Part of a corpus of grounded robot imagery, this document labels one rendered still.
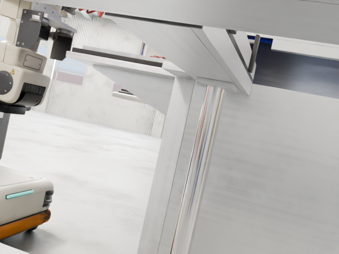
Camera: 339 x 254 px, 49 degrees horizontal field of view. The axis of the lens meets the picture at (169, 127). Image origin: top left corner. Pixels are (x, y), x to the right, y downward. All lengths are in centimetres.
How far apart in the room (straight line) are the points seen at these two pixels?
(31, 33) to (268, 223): 119
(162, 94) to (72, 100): 1087
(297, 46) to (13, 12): 122
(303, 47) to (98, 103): 1096
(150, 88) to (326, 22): 98
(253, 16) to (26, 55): 149
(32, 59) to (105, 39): 1031
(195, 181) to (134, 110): 1087
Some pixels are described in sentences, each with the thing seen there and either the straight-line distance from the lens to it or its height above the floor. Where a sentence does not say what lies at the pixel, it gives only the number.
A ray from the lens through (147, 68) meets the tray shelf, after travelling 120.
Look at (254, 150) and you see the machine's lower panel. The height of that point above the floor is 69.
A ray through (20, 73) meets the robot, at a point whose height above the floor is 78.
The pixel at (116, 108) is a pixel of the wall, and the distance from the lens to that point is 1181.
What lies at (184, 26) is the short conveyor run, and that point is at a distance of 44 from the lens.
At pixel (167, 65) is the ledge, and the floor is 87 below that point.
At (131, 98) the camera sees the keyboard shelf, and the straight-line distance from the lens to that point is 207.
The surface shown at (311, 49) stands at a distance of 113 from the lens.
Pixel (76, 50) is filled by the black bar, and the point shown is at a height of 89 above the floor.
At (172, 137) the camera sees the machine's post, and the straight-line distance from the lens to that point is 114.
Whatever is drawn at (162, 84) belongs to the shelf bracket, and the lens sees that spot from 127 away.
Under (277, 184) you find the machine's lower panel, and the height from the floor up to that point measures 61.
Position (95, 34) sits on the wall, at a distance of 1218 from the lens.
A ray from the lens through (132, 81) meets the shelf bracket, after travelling 131.
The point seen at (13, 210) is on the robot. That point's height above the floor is 18.
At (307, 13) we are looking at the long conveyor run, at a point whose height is 84.
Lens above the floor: 74
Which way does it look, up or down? 2 degrees down
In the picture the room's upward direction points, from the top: 12 degrees clockwise
